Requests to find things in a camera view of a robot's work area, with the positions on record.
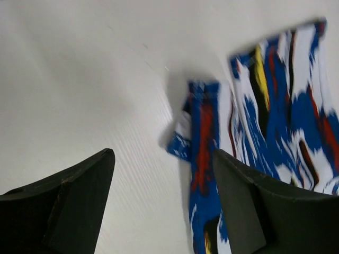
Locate blue white red patterned trousers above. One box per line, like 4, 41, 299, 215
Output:
166, 18, 338, 253

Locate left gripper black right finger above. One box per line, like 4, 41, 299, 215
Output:
212, 149, 338, 253

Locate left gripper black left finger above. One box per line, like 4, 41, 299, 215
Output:
1, 148, 115, 253

